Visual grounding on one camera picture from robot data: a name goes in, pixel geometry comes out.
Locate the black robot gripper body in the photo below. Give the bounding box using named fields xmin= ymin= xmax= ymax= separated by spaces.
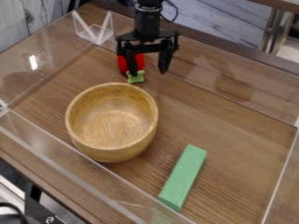
xmin=117 ymin=30 xmax=181 ymax=56

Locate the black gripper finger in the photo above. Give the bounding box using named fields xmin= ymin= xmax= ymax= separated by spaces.
xmin=158 ymin=38 xmax=174 ymax=74
xmin=125 ymin=50 xmax=138 ymax=76

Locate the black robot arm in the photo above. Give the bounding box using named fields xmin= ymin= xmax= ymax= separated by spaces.
xmin=117 ymin=0 xmax=181 ymax=77

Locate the red plush strawberry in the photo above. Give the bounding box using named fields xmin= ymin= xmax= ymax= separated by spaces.
xmin=117 ymin=53 xmax=146 ymax=84

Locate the round wooden bowl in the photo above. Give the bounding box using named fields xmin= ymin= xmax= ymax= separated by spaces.
xmin=66 ymin=82 xmax=159 ymax=163

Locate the metal table leg background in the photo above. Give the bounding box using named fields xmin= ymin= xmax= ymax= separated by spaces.
xmin=262 ymin=9 xmax=296 ymax=55

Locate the green rectangular block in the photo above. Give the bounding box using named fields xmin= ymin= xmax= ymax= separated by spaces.
xmin=158 ymin=144 xmax=207 ymax=211

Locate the clear acrylic corner bracket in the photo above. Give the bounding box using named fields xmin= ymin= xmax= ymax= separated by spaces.
xmin=71 ymin=11 xmax=114 ymax=46

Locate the clear acrylic tray wall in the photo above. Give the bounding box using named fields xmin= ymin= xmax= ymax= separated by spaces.
xmin=0 ymin=104 xmax=195 ymax=224

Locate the black table frame leg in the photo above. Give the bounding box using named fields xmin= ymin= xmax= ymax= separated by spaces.
xmin=25 ymin=185 xmax=67 ymax=224

